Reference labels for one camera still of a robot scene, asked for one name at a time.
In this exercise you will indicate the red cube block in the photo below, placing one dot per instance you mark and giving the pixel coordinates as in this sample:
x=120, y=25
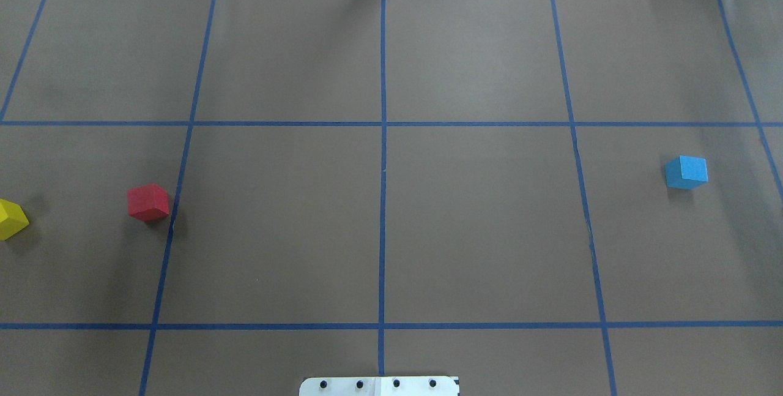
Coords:
x=148, y=203

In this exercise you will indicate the blue cube block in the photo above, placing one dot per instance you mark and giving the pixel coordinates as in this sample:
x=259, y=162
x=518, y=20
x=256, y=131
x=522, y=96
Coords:
x=686, y=172

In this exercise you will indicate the yellow cube block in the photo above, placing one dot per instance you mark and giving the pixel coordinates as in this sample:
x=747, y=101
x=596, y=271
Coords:
x=13, y=219

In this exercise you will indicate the brown paper table cover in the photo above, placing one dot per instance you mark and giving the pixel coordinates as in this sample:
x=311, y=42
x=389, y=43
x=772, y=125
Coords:
x=468, y=188

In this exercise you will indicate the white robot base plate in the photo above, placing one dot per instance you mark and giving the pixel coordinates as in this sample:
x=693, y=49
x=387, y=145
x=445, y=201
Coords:
x=381, y=385

